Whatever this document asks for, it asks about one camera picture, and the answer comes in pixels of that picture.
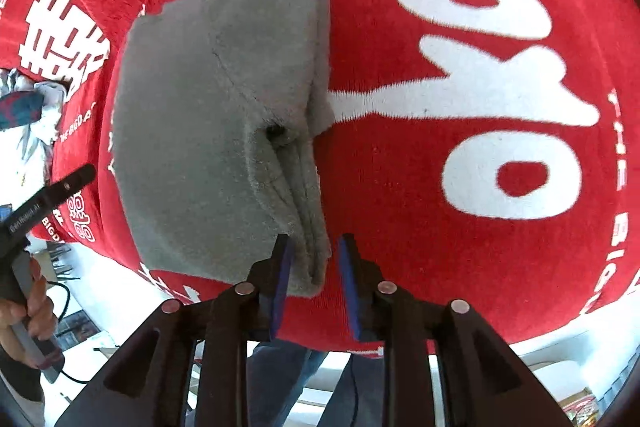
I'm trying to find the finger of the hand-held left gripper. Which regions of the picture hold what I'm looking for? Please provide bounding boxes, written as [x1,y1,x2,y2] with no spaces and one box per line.
[47,163,97,208]

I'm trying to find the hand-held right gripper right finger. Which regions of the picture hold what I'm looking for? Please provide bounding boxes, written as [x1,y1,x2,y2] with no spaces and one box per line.
[336,233,576,427]

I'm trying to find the white crumpled cloth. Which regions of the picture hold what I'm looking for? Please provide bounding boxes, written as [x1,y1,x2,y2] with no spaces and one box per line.
[0,67,68,188]

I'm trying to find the black cable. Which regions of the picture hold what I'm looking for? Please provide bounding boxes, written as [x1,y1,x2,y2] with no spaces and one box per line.
[42,279,106,385]

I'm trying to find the dark teal cloth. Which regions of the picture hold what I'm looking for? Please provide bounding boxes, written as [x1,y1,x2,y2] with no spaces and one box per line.
[0,91,46,132]

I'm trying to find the colourful printed packet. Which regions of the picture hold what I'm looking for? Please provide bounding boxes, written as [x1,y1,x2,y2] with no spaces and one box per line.
[557,387,601,425]

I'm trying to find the grey fleece garment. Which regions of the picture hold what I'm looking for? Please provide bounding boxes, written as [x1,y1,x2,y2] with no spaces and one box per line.
[112,0,336,298]

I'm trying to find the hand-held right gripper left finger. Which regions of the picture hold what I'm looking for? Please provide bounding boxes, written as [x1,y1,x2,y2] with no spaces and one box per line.
[55,233,296,427]

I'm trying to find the person's blue jeans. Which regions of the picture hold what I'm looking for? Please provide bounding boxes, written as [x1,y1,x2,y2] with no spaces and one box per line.
[185,339,387,427]

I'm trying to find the red printed blanket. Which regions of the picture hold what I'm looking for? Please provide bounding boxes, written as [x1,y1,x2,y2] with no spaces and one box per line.
[0,0,640,360]

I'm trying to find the person's left hand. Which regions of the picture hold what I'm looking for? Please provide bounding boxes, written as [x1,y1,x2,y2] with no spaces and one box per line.
[0,257,60,370]

